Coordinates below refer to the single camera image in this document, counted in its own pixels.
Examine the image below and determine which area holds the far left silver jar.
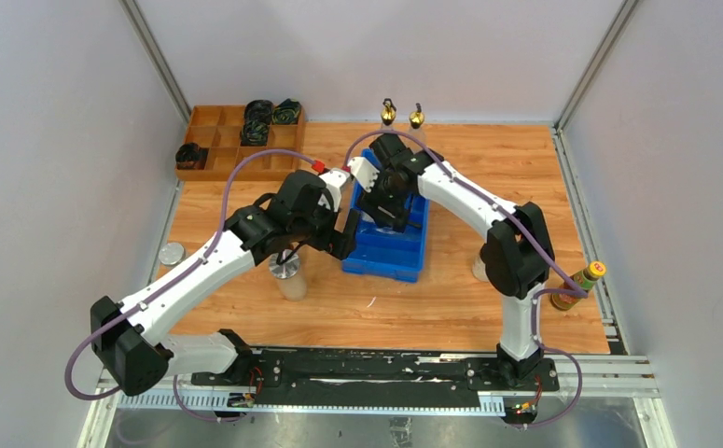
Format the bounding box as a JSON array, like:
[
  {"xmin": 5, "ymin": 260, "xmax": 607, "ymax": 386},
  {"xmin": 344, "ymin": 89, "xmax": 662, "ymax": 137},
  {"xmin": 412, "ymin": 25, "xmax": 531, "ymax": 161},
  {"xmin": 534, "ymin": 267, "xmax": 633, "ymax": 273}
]
[{"xmin": 158, "ymin": 242, "xmax": 188, "ymax": 268}]

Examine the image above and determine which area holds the tall oil bottle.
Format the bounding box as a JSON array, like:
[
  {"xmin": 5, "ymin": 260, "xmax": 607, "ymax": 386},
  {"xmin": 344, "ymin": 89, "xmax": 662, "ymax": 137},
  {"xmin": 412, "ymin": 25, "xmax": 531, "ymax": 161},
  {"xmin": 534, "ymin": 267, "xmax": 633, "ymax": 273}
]
[
  {"xmin": 380, "ymin": 98, "xmax": 396, "ymax": 130},
  {"xmin": 409, "ymin": 103, "xmax": 425, "ymax": 133}
]

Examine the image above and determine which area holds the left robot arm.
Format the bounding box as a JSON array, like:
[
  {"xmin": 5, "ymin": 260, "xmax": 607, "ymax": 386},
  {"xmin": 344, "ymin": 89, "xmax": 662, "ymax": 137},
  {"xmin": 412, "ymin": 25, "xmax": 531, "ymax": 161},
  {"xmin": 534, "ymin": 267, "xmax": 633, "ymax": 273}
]
[{"xmin": 90, "ymin": 169, "xmax": 358, "ymax": 397}]

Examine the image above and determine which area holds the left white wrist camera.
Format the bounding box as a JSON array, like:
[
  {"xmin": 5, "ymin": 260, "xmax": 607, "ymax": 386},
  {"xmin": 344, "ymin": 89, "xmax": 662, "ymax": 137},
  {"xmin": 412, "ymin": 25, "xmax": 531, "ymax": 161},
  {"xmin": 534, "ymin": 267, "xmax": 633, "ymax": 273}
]
[{"xmin": 318, "ymin": 168, "xmax": 353, "ymax": 213}]

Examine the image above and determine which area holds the black cap shaker jar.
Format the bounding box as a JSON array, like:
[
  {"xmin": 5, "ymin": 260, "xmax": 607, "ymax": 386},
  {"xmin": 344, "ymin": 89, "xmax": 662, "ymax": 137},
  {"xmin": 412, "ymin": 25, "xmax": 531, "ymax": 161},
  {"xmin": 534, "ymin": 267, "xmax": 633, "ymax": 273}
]
[{"xmin": 472, "ymin": 254, "xmax": 488, "ymax": 282}]

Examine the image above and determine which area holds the yellow cap sauce bottle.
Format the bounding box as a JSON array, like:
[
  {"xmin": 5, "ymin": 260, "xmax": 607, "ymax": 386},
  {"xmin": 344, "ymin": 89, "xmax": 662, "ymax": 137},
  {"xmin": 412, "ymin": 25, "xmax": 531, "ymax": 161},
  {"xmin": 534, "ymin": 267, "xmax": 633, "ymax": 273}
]
[{"xmin": 549, "ymin": 260, "xmax": 607, "ymax": 312}]

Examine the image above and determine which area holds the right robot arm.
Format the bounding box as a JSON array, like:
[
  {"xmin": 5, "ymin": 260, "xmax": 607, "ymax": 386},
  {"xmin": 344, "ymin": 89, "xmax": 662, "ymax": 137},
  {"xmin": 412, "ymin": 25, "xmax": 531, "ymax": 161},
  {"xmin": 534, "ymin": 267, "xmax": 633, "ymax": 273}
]
[{"xmin": 347, "ymin": 132, "xmax": 555, "ymax": 390}]

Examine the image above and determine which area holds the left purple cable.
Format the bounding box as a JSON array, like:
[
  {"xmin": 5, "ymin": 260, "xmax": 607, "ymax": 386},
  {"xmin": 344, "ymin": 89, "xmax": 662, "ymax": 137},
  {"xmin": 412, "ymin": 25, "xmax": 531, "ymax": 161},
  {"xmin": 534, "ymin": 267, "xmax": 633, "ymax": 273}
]
[{"xmin": 63, "ymin": 147, "xmax": 328, "ymax": 425}]

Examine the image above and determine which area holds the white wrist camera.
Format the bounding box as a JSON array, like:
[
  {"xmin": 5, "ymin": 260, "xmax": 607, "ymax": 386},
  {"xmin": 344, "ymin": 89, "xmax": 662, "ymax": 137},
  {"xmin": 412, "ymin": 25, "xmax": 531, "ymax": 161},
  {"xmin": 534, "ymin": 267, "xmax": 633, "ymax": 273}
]
[
  {"xmin": 347, "ymin": 156, "xmax": 380, "ymax": 192},
  {"xmin": 318, "ymin": 168, "xmax": 353, "ymax": 213}
]

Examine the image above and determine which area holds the wooden compartment tray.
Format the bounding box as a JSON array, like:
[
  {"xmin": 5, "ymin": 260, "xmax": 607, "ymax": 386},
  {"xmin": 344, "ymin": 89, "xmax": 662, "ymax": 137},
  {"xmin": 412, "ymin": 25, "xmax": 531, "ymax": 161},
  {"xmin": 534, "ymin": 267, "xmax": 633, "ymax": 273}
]
[{"xmin": 174, "ymin": 105, "xmax": 307, "ymax": 181}]

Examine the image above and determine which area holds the black roll left compartment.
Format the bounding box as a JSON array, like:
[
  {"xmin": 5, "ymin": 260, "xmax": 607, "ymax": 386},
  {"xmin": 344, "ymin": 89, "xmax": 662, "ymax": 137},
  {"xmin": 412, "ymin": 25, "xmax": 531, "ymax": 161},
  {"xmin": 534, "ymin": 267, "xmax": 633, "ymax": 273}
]
[{"xmin": 175, "ymin": 142, "xmax": 209, "ymax": 170}]

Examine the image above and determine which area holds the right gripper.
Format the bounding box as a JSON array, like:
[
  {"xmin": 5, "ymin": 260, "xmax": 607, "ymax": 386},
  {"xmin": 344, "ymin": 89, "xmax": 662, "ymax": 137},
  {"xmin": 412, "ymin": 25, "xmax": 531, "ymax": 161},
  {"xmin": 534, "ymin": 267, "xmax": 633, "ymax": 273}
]
[{"xmin": 356, "ymin": 166, "xmax": 410, "ymax": 228}]

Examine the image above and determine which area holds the blue plastic divided bin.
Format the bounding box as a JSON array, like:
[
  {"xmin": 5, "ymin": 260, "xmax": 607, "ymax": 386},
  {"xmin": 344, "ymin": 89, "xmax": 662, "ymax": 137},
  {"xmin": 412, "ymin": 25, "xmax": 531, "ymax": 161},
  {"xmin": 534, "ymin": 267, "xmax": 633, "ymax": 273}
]
[{"xmin": 341, "ymin": 147, "xmax": 431, "ymax": 285}]

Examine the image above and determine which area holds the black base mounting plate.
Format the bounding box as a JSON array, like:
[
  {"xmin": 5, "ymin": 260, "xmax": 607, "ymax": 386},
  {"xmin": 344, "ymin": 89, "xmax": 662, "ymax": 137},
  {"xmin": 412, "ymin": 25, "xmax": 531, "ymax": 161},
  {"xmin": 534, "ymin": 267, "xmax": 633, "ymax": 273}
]
[{"xmin": 190, "ymin": 347, "xmax": 560, "ymax": 411}]

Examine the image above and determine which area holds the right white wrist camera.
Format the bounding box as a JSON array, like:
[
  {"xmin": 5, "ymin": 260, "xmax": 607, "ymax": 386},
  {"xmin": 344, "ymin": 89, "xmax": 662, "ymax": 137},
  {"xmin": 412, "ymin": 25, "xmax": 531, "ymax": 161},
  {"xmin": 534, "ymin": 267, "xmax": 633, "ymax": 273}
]
[{"xmin": 347, "ymin": 156, "xmax": 380, "ymax": 192}]

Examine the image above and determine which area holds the silver lid spice jar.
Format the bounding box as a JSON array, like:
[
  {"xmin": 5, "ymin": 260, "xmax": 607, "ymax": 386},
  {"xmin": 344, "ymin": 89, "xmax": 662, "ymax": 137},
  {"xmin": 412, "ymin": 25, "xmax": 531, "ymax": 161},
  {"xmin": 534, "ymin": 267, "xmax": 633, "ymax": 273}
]
[{"xmin": 268, "ymin": 249, "xmax": 308, "ymax": 301}]

